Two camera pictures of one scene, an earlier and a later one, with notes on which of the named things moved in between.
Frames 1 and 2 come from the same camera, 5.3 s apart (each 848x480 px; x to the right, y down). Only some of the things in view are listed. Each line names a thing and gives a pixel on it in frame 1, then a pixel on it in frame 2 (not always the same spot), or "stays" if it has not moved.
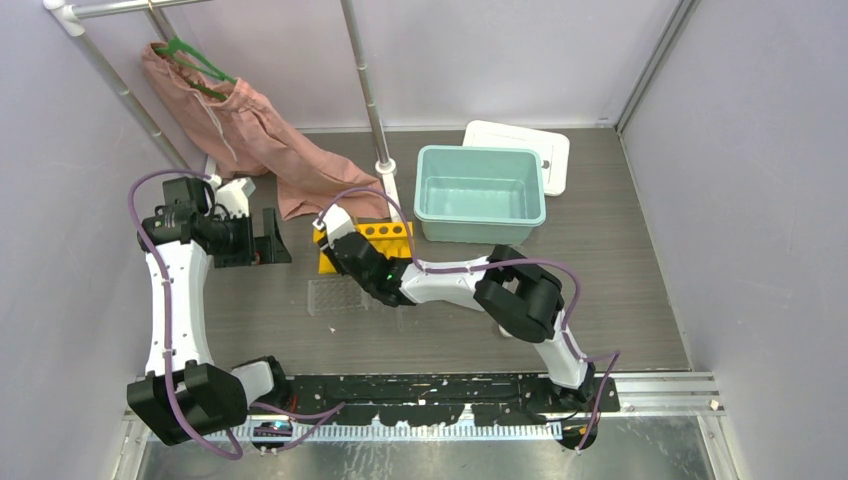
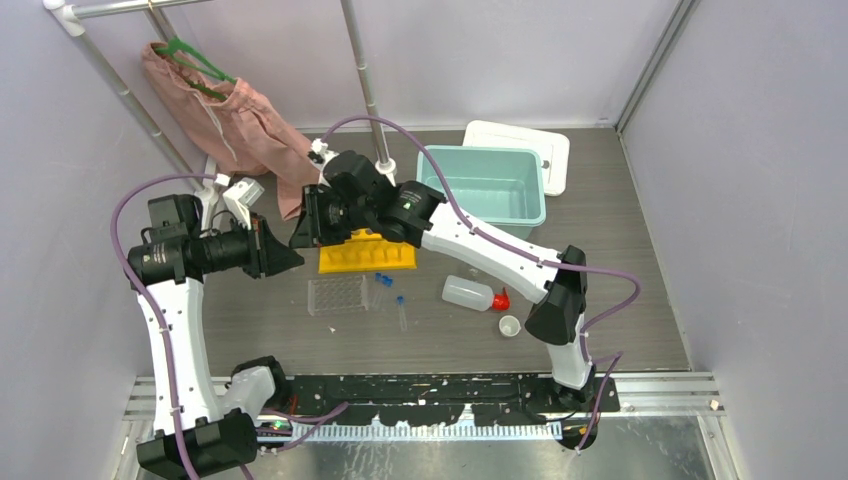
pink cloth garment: [245, 133] stays
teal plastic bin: [483, 195] stays
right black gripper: [325, 245] to [311, 229]
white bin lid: [554, 149] stays
